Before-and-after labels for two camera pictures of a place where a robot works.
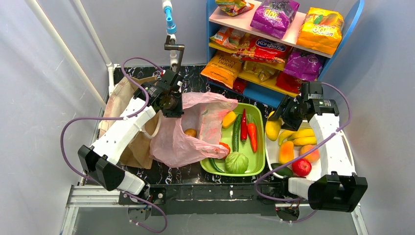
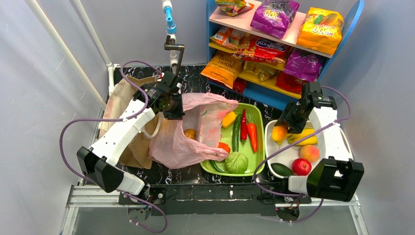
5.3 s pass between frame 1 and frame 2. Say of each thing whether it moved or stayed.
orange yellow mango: moved
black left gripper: stayed
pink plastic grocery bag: stayed
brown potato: stayed
